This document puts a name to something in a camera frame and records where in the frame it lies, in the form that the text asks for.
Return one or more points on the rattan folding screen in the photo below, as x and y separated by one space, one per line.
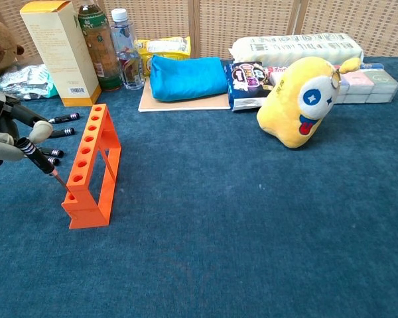
245 20

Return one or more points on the orange tool rack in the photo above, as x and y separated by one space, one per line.
86 212

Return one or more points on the beige flat board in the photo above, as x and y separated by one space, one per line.
185 105

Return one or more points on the blue cloth pouch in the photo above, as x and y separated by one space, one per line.
189 79

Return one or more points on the plastic food wrap box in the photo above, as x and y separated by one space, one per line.
275 71

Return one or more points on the yellow snack bag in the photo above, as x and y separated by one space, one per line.
166 46

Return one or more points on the yellow plush toy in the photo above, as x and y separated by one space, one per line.
285 112

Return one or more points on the blue carpet table cover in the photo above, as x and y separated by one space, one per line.
219 215

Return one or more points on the tall yellow cardboard box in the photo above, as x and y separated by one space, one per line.
59 53

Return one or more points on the wet wipes pack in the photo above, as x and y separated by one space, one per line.
30 79

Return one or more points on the pastel tissue packs bundle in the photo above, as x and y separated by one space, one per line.
378 86

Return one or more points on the clear water bottle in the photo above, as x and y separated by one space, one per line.
127 49

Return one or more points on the white toilet paper pack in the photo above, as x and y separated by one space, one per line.
285 48

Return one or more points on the black screwdriver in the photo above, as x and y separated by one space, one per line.
54 152
64 132
54 161
66 117
38 159

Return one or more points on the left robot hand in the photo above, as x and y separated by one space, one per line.
3 149

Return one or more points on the dark snack bag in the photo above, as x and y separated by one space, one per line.
247 83

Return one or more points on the green tea bottle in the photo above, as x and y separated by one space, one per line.
101 49

